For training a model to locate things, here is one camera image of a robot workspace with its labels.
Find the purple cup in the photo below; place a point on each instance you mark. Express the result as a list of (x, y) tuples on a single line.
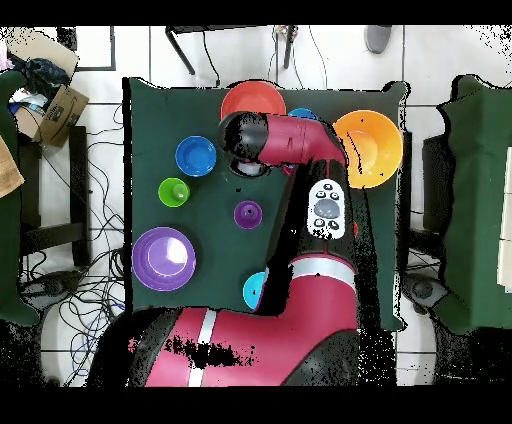
[(248, 216)]

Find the large sky blue bowl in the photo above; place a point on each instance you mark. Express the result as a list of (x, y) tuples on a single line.
[(302, 113)]

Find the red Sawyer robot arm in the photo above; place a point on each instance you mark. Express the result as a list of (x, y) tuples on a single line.
[(296, 140)]

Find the small light blue bowl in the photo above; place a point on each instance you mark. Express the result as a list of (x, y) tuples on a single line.
[(252, 292)]

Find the dark blue bowl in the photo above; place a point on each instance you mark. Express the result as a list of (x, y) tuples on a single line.
[(195, 156)]

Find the green cup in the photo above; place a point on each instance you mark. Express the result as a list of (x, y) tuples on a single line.
[(170, 192)]

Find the purple bowl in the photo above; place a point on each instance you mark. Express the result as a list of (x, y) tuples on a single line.
[(160, 264)]

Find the orange bowl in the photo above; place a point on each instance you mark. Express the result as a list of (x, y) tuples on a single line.
[(252, 98)]

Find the dark green table cloth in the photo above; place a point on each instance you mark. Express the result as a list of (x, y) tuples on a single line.
[(180, 112)]

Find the yellow bowl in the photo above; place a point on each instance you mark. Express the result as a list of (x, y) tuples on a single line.
[(376, 148)]

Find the black wooden bench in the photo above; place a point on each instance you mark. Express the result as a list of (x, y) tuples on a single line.
[(78, 180)]

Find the person's right foot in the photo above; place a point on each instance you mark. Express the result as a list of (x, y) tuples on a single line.
[(378, 38)]

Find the printed cardboard box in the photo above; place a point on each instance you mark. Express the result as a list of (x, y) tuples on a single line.
[(60, 116)]

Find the green cloth side table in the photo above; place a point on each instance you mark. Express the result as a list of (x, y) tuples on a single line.
[(8, 240), (476, 200)]

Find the tan cardboard sheet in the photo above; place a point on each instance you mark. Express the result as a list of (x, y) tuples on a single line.
[(8, 172)]

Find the dark blue bag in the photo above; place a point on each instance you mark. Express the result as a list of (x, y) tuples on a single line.
[(44, 76)]

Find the plain cardboard box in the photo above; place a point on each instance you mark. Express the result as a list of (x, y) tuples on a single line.
[(44, 48)]

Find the black pedestal leg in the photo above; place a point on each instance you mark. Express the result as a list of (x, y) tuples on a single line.
[(424, 290), (52, 286)]

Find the black metal frame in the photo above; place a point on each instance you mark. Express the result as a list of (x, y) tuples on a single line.
[(208, 28)]

